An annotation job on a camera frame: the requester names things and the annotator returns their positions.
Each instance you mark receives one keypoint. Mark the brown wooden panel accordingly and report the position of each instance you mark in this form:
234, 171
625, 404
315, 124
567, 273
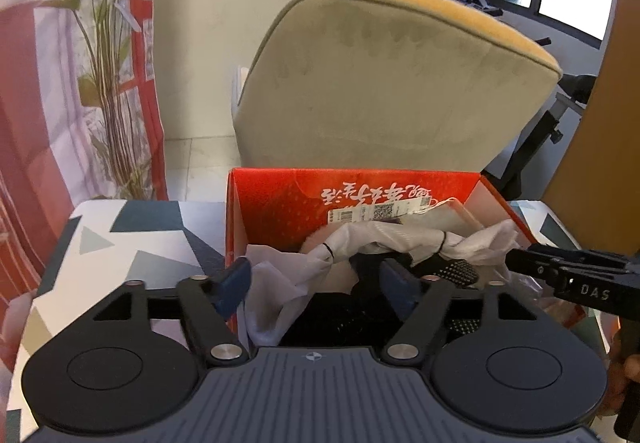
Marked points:
610, 148

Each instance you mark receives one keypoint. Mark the geometric patterned tablecloth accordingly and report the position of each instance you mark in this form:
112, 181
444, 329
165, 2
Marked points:
140, 243

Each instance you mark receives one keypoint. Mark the beige face mask packet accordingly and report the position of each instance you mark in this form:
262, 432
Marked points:
462, 220

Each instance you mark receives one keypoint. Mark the person's right hand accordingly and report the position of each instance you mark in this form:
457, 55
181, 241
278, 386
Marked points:
627, 373

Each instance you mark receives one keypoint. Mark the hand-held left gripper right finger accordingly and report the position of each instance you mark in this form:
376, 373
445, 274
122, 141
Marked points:
400, 285

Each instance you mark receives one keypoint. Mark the red strawberry print cardboard box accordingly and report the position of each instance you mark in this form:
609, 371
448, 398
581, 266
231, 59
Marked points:
280, 203

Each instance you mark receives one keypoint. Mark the white plastic bag bundle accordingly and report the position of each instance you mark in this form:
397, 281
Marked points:
280, 283

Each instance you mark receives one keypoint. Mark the beige chair with yellow edge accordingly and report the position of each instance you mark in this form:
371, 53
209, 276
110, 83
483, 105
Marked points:
390, 93

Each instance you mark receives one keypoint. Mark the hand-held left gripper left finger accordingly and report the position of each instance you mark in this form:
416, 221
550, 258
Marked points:
232, 285

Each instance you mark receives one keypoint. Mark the black exercise bike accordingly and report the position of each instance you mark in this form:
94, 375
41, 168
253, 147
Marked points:
530, 148

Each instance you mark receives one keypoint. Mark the black dotted gloves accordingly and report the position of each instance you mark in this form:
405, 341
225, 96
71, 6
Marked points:
450, 270

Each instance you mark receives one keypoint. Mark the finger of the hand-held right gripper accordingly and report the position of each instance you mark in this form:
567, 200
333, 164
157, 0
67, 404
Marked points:
590, 259
530, 265

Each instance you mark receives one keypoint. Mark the pink printed backdrop cloth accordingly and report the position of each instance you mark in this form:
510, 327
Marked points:
40, 123

